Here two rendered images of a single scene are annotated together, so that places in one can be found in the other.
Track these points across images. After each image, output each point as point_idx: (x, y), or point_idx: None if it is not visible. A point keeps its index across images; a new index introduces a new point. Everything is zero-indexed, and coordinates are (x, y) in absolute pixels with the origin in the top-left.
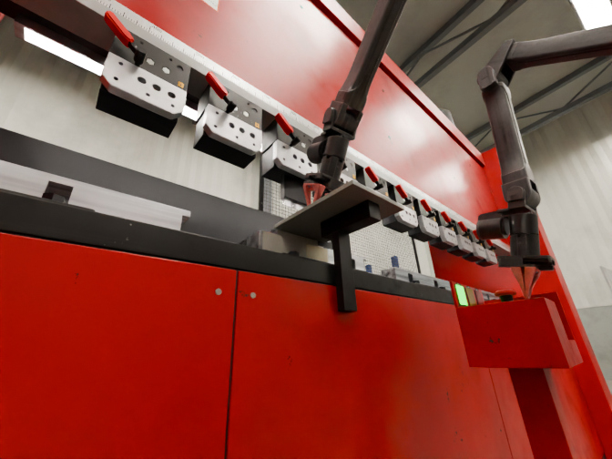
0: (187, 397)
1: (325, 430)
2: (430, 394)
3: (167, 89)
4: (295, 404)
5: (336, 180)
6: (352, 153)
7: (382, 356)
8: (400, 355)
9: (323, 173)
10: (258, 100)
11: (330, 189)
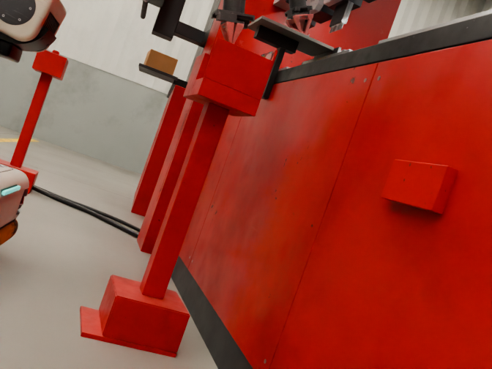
0: (232, 131)
1: (241, 152)
2: (276, 155)
3: None
4: (241, 140)
5: (289, 10)
6: None
7: (268, 124)
8: (274, 124)
9: (285, 12)
10: None
11: None
